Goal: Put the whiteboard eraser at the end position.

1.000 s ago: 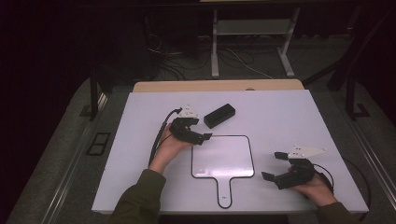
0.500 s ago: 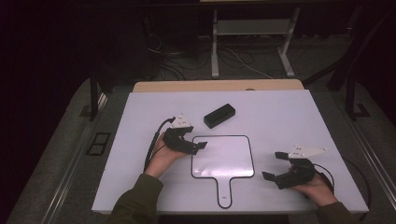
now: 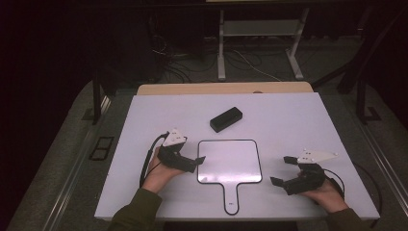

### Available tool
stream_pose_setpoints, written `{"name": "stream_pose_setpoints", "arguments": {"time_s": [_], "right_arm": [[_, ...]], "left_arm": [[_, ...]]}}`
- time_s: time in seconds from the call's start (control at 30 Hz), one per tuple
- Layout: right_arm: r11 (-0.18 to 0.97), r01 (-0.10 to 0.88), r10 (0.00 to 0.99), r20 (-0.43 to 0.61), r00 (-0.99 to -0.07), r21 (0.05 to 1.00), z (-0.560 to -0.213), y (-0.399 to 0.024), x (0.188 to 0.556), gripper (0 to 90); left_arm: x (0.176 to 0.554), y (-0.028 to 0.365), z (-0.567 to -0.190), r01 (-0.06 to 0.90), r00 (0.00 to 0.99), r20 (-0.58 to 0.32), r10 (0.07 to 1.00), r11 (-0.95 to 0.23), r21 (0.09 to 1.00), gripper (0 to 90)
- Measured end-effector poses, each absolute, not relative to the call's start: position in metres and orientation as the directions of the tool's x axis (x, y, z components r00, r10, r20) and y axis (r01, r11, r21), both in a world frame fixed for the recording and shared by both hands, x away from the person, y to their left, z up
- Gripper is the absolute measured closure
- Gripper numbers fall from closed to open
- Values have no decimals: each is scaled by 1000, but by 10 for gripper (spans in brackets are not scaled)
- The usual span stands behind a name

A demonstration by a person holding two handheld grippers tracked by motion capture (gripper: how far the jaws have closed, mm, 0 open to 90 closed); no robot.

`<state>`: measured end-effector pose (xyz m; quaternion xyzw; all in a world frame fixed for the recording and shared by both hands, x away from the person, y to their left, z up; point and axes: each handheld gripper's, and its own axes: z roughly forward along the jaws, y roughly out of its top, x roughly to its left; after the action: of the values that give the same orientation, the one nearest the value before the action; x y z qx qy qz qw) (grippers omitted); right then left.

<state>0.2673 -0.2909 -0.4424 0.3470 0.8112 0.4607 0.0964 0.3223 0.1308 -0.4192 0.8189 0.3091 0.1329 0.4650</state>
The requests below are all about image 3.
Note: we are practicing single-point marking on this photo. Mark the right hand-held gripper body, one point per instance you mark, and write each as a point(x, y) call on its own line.
point(306, 181)

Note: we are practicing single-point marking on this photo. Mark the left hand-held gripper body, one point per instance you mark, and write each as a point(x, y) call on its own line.
point(170, 157)

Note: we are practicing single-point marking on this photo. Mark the black whiteboard eraser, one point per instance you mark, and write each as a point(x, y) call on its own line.
point(226, 119)

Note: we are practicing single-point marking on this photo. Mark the person's left hand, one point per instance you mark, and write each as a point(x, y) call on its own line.
point(160, 176)

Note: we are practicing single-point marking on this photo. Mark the person's right hand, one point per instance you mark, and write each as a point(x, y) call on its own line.
point(325, 195)

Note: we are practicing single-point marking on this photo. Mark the wooden table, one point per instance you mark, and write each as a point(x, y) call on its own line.
point(224, 88)

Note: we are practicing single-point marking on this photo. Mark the black metal stand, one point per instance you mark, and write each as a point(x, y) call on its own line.
point(362, 102)
point(96, 99)

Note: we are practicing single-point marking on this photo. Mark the grey metal stand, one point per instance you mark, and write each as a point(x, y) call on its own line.
point(261, 28)

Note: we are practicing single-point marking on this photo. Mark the black rectangular floor frame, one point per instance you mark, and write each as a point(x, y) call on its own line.
point(101, 148)

